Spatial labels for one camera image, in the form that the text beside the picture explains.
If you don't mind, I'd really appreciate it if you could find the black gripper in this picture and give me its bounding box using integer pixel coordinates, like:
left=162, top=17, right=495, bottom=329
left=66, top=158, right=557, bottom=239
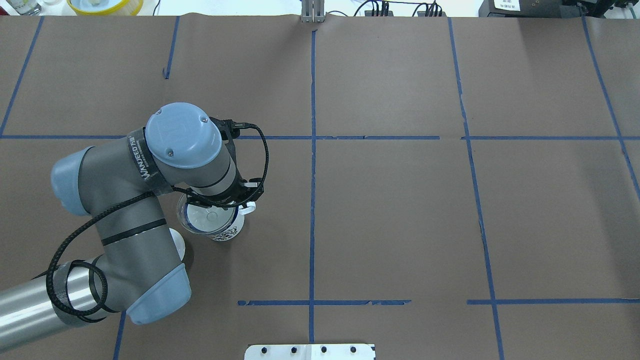
left=186, top=177, right=265, bottom=210

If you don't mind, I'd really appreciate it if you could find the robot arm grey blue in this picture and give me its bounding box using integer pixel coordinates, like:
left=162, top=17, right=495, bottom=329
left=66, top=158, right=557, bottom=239
left=1, top=102, right=268, bottom=353

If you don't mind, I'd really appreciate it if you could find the white enamel mug blue rim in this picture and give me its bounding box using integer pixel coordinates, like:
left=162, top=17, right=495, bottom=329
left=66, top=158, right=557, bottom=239
left=198, top=202, right=256, bottom=242

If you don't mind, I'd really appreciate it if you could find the white ceramic lid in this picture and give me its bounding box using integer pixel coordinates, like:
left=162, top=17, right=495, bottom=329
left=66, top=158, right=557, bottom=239
left=169, top=228, right=186, bottom=261

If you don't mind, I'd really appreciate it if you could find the yellow round container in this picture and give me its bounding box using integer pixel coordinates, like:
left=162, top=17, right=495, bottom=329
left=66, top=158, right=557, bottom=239
left=66, top=0, right=144, bottom=16

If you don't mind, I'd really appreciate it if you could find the black box with label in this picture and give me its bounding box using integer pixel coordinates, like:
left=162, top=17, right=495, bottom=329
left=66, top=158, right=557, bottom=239
left=477, top=0, right=563, bottom=19

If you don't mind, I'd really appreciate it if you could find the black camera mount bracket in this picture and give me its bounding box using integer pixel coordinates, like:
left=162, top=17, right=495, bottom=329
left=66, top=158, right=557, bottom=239
left=208, top=117, right=254, bottom=145

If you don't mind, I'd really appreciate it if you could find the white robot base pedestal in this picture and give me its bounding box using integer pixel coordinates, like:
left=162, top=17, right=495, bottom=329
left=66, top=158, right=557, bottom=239
left=243, top=342, right=377, bottom=360

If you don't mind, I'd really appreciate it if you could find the aluminium frame post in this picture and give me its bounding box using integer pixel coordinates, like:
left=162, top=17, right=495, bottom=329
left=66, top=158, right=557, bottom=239
left=300, top=0, right=326, bottom=23

